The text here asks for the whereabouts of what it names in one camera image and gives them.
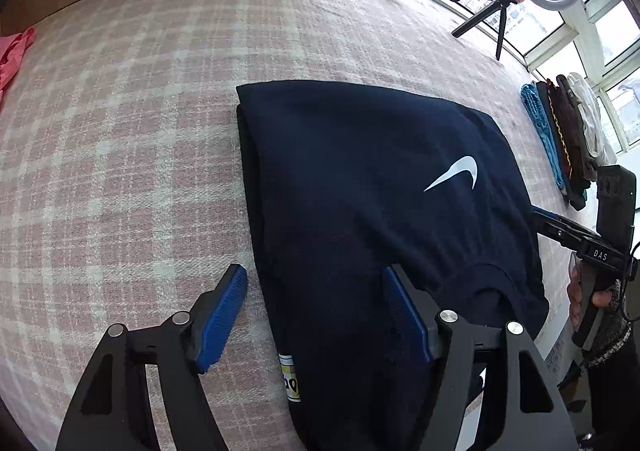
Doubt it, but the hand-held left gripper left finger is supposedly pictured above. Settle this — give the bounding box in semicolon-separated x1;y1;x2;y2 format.
56;263;249;451

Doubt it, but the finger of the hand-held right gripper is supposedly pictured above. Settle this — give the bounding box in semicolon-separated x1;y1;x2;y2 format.
537;223;601;253
530;209;562;228

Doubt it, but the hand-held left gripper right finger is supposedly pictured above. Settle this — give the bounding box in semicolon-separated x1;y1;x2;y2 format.
381;264;573;451

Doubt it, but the navy blue sweatshirt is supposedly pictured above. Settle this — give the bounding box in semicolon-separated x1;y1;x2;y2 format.
235;79;551;451

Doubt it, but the person's right forearm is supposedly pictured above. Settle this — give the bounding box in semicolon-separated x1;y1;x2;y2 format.
580;281;640;451

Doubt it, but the stack of folded clothes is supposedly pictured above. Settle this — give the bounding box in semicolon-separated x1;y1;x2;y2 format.
536;78;588;212

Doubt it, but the person's right hand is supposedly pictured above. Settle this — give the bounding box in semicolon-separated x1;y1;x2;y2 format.
567;261;622;329

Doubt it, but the brown folded garment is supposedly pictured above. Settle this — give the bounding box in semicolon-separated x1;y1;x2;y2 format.
555;75;598;182

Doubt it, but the white folded garment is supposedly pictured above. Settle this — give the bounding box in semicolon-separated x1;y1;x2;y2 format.
567;72;613;166

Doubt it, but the pink plaid blanket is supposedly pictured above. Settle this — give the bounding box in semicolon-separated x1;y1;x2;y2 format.
0;0;621;451

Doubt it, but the pink garment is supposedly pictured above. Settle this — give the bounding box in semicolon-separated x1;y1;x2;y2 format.
0;27;36;104

